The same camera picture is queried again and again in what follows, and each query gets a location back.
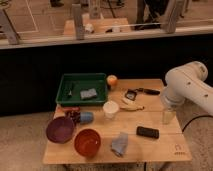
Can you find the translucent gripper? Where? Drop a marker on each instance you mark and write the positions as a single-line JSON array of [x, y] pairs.
[[168, 115]]

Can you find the blue-grey towel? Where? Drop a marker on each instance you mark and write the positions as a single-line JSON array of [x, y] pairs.
[[119, 144]]

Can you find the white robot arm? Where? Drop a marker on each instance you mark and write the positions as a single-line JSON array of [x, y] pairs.
[[186, 82]]

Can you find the black remote control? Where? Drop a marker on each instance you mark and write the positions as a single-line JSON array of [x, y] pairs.
[[147, 132]]

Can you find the banana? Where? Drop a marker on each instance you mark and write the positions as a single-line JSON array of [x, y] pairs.
[[130, 105]]

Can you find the white paper cup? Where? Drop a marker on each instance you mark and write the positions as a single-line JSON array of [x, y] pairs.
[[110, 109]]

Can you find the orange fruit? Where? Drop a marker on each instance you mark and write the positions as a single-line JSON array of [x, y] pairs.
[[112, 80]]

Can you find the grey sponge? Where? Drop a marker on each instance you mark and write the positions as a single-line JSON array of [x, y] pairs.
[[88, 94]]

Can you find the blue cup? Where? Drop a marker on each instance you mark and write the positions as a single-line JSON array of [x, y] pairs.
[[86, 117]]

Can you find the red-orange bowl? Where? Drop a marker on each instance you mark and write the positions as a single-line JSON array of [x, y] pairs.
[[87, 142]]

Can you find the green plastic tray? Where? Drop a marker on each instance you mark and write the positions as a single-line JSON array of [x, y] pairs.
[[82, 81]]

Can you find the small dark object in tray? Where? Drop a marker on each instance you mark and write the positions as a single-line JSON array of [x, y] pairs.
[[70, 90]]

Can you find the purple bowl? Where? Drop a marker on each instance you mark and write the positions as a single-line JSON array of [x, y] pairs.
[[60, 130]]

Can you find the black handled peeler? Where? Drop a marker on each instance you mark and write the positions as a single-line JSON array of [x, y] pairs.
[[132, 93]]

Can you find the red handled tool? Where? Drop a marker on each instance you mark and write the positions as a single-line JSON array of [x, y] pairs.
[[67, 109]]

